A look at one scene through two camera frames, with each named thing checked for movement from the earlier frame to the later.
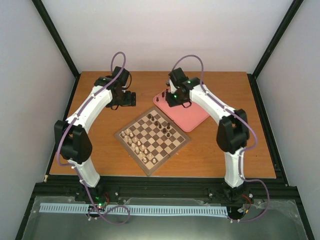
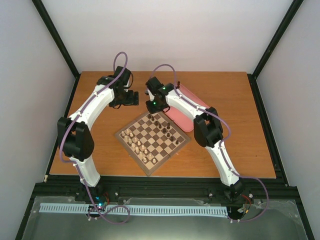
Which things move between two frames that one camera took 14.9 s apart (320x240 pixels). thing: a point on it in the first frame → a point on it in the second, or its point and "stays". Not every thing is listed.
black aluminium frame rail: [216, 186] stays
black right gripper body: [176, 100] → [156, 107]
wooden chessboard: [152, 139] stays
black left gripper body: [121, 100] stays
